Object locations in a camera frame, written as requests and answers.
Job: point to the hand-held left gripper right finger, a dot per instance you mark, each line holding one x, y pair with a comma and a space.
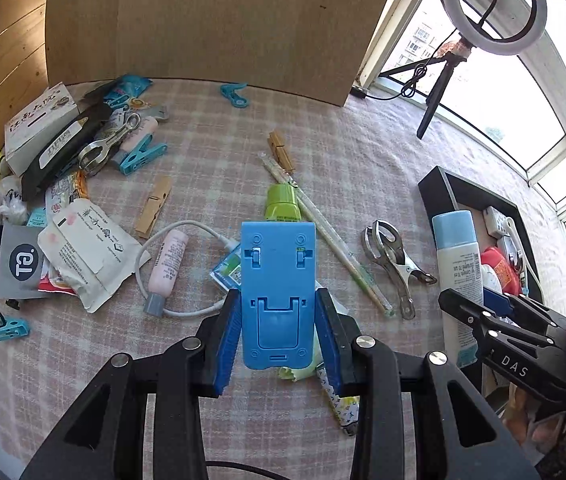
333, 345

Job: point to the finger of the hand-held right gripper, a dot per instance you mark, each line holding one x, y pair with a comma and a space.
468, 312
503, 302

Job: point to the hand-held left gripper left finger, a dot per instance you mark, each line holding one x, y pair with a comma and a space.
225, 345

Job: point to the white tube blue cap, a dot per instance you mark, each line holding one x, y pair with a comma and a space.
458, 260

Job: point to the blue phone stand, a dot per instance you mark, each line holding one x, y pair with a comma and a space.
278, 285

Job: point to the black storage box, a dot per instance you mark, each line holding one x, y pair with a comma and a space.
438, 190

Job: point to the patterned small tube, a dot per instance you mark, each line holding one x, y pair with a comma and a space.
345, 410

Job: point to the blue green packet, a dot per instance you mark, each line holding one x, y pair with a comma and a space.
228, 270

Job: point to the white power strip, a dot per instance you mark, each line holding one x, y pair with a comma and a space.
498, 220

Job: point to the silver metal clip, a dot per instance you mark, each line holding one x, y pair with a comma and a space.
108, 145
398, 260

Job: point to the wrapped chopsticks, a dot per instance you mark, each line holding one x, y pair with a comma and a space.
343, 255

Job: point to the pink tube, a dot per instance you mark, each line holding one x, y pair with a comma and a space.
168, 265

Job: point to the green tube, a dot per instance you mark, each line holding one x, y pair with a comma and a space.
283, 202

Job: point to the wooden clothespin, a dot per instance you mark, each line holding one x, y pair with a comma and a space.
281, 152
154, 207

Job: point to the white paper packet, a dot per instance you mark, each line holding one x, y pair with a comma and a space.
93, 255

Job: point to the teal clothespin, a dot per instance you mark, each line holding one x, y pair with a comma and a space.
143, 156

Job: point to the small teal clip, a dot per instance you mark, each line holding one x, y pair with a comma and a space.
10, 330
235, 96

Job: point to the black tripod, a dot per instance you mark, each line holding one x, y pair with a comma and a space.
438, 95

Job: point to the grey logo card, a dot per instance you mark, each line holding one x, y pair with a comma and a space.
20, 262

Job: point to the orange snack packet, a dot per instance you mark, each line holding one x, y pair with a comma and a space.
68, 190

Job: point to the black power strip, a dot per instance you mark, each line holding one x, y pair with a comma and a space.
359, 91

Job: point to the black snack pouch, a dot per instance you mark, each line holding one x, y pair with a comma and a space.
58, 155

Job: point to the crumpled white plastic bag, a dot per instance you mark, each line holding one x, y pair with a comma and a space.
10, 207

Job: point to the blue wet wipe packet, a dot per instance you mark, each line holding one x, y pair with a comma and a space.
128, 87

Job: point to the white printed gift box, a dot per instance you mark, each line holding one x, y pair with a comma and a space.
38, 120

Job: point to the light wooden board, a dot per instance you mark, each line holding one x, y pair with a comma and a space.
213, 25

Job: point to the pine plank panel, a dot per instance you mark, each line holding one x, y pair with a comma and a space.
3, 60

